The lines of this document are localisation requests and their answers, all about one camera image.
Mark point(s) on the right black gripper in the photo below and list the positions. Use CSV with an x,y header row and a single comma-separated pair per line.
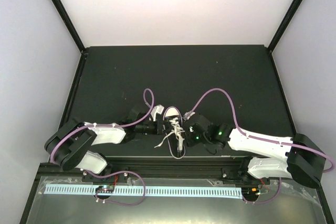
x,y
190,141

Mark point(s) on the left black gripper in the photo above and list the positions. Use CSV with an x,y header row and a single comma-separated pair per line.
x,y
158,128

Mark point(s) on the black white sneaker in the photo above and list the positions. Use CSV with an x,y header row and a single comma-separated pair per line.
x,y
172,111

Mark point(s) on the white shoelace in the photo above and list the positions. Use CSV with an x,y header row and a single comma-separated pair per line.
x,y
176,131

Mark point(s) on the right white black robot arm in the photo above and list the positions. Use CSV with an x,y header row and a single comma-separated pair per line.
x,y
296,158

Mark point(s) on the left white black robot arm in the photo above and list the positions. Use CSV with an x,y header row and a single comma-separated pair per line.
x,y
69,146

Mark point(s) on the black table mat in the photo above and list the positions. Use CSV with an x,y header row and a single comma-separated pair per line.
x,y
224,83

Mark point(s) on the left small circuit board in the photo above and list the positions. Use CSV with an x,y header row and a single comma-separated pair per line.
x,y
104,189

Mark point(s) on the small circuit board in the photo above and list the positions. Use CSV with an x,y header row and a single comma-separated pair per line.
x,y
104,189
255,191

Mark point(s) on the right small circuit board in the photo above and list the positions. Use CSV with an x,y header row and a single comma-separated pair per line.
x,y
255,191

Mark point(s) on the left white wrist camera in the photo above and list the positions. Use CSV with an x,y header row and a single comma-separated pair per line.
x,y
156,112

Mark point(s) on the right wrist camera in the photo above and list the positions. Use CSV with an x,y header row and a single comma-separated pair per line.
x,y
195,121

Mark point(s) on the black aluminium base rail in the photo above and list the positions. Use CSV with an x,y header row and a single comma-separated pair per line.
x,y
232,171

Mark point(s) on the light blue slotted cable duct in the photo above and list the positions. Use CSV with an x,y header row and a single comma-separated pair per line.
x,y
149,191

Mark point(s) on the left black frame post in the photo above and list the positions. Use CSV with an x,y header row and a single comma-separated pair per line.
x,y
69,24

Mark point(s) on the black frame post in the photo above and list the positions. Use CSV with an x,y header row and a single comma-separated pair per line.
x,y
69,24
291,11

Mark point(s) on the right black frame post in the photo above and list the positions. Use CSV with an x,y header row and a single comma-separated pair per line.
x,y
291,11

